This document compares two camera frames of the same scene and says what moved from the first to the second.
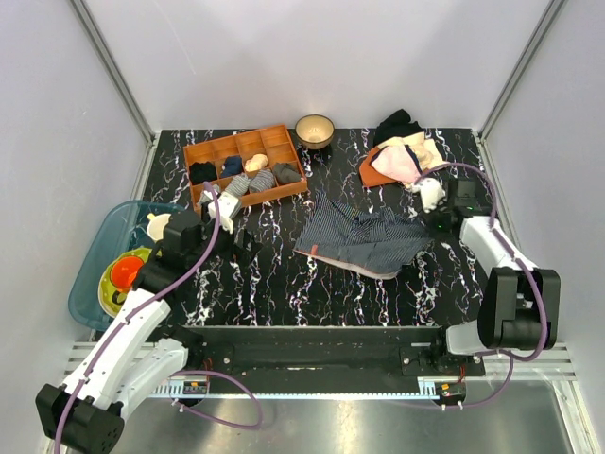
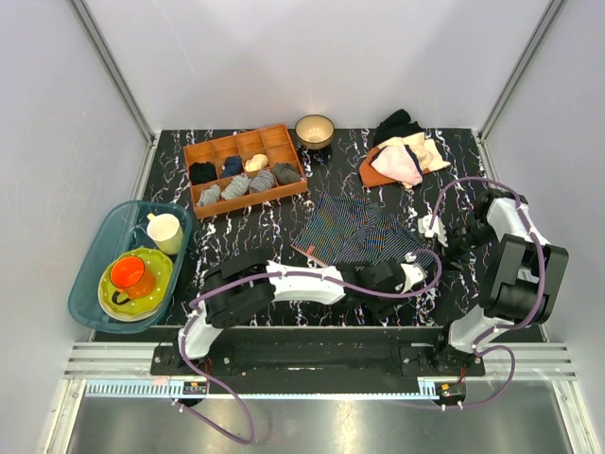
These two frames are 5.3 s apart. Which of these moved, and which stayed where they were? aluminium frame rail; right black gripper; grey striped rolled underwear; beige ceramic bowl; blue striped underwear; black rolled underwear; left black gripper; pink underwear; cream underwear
Moved: right black gripper; left black gripper; blue striped underwear
Stayed: cream underwear; pink underwear; aluminium frame rail; beige ceramic bowl; black rolled underwear; grey striped rolled underwear
